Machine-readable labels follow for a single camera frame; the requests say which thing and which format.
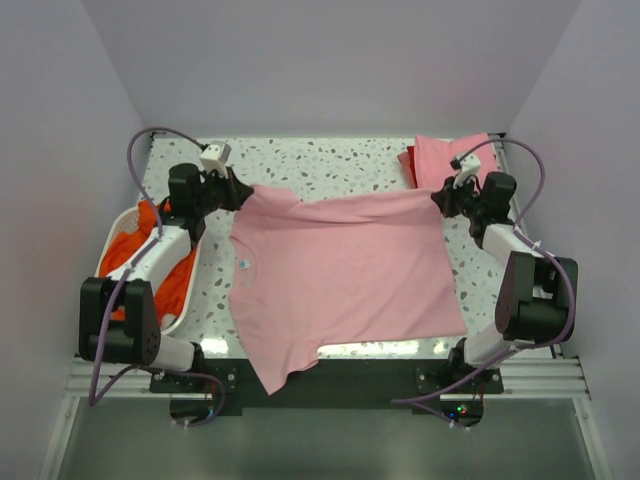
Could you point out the white laundry basket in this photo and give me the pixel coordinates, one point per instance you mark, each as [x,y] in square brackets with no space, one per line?
[190,290]

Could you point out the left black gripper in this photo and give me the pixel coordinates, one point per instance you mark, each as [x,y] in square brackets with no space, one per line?
[237,193]

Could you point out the folded pink t shirt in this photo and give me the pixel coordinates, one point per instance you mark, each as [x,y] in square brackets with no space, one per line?
[429,158]

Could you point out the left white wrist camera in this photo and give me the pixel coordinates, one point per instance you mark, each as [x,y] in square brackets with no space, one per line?
[214,158]

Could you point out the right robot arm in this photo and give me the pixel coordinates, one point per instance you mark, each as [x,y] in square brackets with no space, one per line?
[536,303]

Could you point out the orange t shirt in basket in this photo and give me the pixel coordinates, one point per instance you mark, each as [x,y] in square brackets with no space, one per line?
[125,240]

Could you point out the aluminium frame rail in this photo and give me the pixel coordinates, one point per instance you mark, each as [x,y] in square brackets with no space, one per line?
[318,168]

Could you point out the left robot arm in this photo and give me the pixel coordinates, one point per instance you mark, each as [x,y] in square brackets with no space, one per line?
[119,322]

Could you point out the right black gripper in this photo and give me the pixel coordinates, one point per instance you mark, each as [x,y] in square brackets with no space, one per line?
[444,198]

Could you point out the pink t shirt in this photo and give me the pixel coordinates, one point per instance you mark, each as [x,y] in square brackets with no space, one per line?
[429,158]
[366,268]

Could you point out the folded red t shirt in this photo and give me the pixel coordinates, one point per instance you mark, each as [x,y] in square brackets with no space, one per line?
[406,161]

